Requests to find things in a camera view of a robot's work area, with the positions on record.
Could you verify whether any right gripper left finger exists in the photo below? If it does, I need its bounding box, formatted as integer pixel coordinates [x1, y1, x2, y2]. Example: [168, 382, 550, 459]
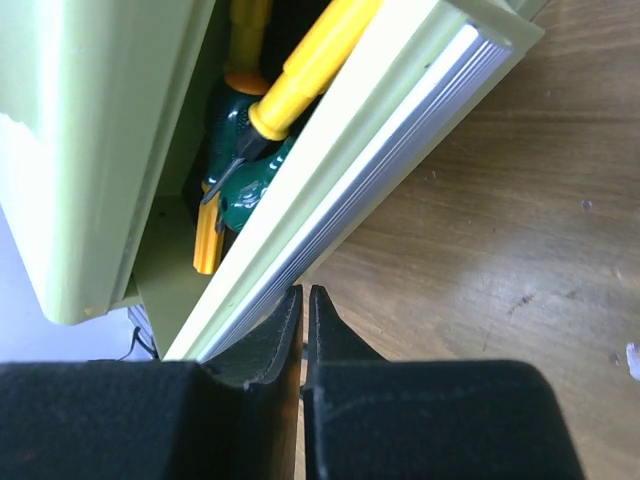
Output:
[1, 286, 303, 479]

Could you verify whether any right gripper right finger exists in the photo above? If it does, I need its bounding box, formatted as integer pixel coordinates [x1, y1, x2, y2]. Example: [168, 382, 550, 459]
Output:
[303, 286, 584, 479]

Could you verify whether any green stubby screwdriver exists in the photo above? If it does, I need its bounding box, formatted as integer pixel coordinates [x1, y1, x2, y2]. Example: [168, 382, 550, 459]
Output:
[218, 136, 296, 233]
[206, 82, 255, 185]

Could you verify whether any olive green drawer cabinet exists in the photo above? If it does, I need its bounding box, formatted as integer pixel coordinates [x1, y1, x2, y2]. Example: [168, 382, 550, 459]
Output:
[1, 1, 543, 361]

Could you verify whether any yellow tester screwdriver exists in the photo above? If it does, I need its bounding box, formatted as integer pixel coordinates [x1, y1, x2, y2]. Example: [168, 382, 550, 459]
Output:
[201, 1, 381, 204]

